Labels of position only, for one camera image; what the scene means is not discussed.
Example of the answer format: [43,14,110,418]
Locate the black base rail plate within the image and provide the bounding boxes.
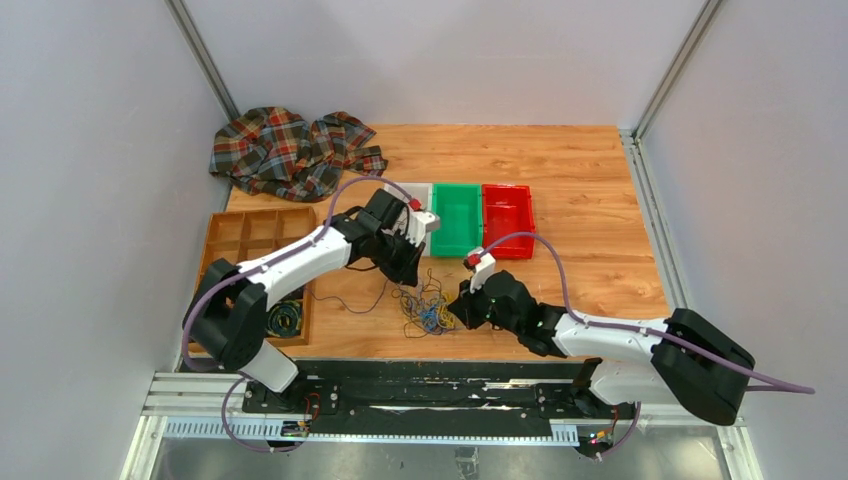
[236,360,635,439]

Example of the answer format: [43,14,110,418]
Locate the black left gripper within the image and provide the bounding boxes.
[373,229,426,287]

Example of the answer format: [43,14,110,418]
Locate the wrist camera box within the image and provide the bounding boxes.
[403,198,441,247]
[463,247,496,293]

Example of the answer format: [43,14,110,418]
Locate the plaid cloth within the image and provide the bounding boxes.
[208,107,389,203]

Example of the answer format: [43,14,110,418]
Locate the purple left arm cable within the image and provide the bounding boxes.
[181,175,423,454]

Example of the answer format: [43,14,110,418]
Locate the right aluminium frame post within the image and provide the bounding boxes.
[631,0,725,142]

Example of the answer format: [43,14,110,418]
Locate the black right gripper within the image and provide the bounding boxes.
[449,273,521,335]

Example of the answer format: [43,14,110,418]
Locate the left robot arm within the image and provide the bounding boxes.
[183,189,440,413]

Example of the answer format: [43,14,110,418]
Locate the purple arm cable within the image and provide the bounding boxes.
[181,175,423,454]
[480,231,816,396]

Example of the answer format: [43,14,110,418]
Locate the left aluminium frame post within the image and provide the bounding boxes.
[164,0,240,120]

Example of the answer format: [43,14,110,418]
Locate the green plastic bin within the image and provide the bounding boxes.
[431,183,483,257]

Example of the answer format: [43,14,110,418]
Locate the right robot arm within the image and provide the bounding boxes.
[448,271,755,426]

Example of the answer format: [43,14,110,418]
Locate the aluminium frame post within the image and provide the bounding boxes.
[631,0,725,142]
[164,0,240,120]

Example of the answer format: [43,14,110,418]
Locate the brown cable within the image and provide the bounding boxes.
[305,278,392,316]

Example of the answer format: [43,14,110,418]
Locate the white plastic bin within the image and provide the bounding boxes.
[383,182,433,257]

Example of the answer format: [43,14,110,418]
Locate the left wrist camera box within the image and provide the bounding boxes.
[403,198,441,247]

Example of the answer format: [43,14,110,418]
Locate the coiled yellow-green cable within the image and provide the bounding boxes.
[264,299,305,338]

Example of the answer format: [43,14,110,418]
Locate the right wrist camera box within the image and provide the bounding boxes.
[463,247,496,293]

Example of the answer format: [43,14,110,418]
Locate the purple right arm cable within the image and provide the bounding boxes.
[480,231,816,396]

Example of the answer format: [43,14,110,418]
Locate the red plastic bin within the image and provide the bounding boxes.
[482,184,536,260]

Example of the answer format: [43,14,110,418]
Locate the multicolour cable pile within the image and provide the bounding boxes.
[390,268,465,340]

